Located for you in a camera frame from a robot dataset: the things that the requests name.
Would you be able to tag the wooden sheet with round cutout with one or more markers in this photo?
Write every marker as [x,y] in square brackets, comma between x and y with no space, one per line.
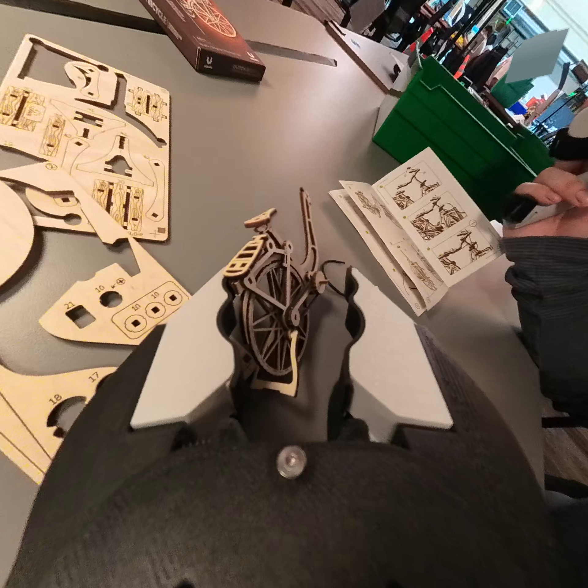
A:
[50,181]

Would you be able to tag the wooden bicycle model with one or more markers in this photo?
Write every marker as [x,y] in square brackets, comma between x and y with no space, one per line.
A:
[271,294]

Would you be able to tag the white instruction booklet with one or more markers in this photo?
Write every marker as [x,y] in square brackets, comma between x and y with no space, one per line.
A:
[422,216]

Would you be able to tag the large wooden parts sheet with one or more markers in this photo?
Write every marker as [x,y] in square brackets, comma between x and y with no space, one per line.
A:
[46,59]

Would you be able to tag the person's right forearm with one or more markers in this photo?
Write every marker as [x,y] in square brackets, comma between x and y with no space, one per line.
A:
[551,298]

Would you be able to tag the numbered wooden sheet piece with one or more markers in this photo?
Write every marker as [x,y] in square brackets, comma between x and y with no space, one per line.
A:
[92,285]

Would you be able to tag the dark model kit box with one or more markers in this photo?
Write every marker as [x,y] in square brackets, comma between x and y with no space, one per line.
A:
[193,27]

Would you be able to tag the person's right hand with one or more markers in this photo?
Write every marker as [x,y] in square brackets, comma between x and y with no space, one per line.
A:
[565,183]

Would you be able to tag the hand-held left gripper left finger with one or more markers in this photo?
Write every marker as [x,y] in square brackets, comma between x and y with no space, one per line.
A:
[183,358]

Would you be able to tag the green plastic crate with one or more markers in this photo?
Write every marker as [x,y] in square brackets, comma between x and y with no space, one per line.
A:
[441,119]

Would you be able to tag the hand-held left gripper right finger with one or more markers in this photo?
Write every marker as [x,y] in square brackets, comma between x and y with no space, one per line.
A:
[395,367]

